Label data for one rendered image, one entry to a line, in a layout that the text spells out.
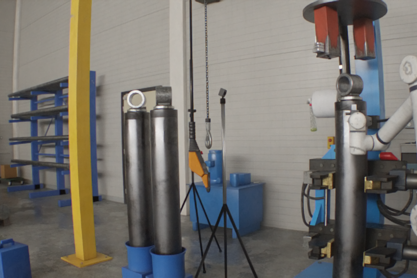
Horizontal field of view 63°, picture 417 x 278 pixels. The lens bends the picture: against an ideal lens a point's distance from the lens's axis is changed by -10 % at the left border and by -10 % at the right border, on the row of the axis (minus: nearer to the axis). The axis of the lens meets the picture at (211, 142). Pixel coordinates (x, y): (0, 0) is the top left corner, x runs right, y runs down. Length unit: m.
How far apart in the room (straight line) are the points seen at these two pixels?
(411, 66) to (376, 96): 1.30
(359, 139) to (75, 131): 2.74
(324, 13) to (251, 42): 3.02
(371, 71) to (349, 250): 1.30
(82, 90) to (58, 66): 5.81
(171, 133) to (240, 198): 1.98
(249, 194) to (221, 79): 1.82
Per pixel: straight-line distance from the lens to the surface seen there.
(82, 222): 3.90
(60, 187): 8.79
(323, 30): 2.41
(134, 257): 3.19
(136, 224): 3.12
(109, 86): 7.63
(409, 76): 1.60
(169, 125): 2.80
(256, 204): 4.87
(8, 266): 3.45
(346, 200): 2.45
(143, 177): 3.05
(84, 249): 3.97
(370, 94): 2.88
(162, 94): 2.84
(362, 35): 2.69
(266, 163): 5.12
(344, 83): 2.58
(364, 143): 1.98
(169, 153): 2.80
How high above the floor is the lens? 1.27
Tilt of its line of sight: 1 degrees down
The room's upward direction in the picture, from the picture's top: 1 degrees counter-clockwise
